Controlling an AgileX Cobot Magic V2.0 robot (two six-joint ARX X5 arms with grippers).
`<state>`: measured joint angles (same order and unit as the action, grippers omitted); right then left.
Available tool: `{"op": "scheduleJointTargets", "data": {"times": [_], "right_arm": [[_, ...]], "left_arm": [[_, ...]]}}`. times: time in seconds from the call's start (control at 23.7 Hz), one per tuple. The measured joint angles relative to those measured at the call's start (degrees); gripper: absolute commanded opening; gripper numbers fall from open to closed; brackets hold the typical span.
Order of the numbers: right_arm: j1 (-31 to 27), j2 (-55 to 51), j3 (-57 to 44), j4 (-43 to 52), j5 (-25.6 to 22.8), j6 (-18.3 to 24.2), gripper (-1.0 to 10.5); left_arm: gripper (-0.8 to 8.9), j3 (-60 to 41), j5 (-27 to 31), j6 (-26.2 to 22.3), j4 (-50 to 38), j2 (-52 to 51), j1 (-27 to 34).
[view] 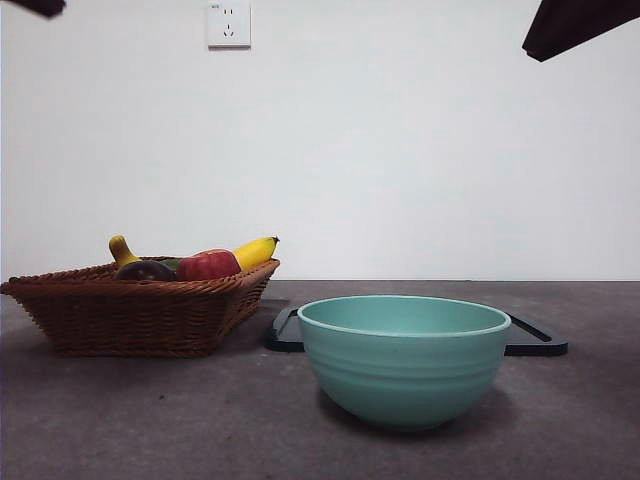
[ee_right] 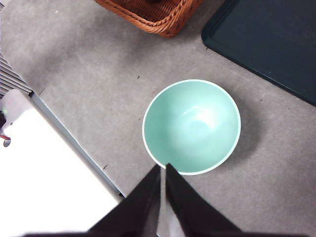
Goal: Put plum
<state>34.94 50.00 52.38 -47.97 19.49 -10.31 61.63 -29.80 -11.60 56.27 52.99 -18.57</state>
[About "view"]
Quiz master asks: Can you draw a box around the red apple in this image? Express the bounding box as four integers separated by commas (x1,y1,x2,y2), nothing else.
175,248,243,283

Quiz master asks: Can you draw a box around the dark purple plum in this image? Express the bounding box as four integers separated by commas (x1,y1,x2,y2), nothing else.
113,259,178,283

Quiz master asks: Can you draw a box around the white wall socket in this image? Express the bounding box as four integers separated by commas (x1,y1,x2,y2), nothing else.
207,0,253,50

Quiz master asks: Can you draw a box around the teal ribbed bowl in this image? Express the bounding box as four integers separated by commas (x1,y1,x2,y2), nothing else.
296,294,513,433

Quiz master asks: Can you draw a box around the dark rectangular tray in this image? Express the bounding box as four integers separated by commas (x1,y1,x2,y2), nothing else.
263,306,570,358

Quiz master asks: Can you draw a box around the yellow banana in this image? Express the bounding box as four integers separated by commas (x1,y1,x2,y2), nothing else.
108,234,281,274

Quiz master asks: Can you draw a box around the brown wicker basket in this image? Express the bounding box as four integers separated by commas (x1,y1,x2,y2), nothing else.
0,257,281,358

